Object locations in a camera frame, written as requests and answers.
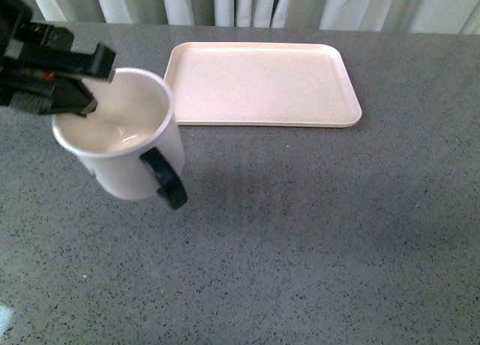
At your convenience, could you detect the white smiley mug black handle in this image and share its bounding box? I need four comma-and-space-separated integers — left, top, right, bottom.
52, 67, 188, 209

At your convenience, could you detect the cream rectangular plastic tray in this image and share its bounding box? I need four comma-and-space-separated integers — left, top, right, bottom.
164, 42, 362, 128

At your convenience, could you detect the white pleated curtain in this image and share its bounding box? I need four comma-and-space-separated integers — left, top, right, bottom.
29, 0, 479, 35

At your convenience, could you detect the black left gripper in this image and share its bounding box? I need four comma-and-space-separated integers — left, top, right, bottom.
1, 0, 116, 117

